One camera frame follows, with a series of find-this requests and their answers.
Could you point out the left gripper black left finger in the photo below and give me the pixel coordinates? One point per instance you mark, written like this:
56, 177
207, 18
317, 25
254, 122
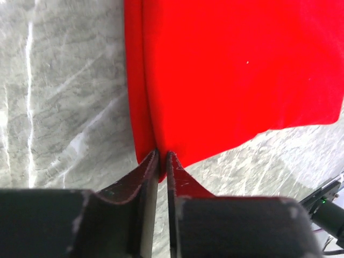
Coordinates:
117, 221

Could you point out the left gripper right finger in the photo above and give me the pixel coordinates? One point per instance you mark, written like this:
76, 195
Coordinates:
204, 225

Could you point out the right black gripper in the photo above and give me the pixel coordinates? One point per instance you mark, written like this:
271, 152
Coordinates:
322, 209

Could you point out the red t shirt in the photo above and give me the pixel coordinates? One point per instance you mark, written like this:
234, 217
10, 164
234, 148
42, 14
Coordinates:
204, 77

